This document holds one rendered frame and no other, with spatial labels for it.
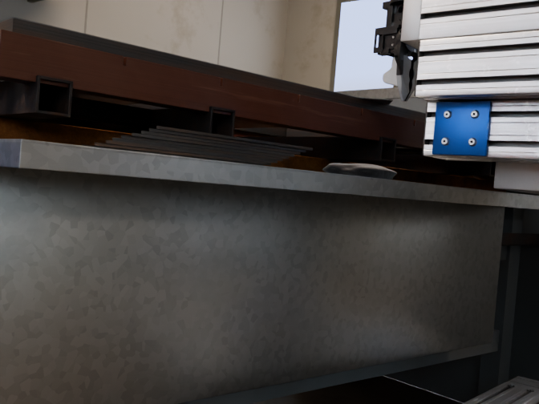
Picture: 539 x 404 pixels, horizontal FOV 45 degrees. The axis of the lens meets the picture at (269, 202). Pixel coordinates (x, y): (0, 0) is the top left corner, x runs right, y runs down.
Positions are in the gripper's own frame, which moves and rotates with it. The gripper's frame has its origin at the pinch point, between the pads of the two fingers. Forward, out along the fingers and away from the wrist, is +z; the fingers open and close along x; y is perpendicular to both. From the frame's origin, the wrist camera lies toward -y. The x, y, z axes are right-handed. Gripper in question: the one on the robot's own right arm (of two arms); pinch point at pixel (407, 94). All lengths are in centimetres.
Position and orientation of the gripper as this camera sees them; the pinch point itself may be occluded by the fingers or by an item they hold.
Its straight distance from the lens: 139.1
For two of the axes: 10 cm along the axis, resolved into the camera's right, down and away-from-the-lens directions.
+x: -7.4, -0.4, -6.7
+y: -6.7, -0.7, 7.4
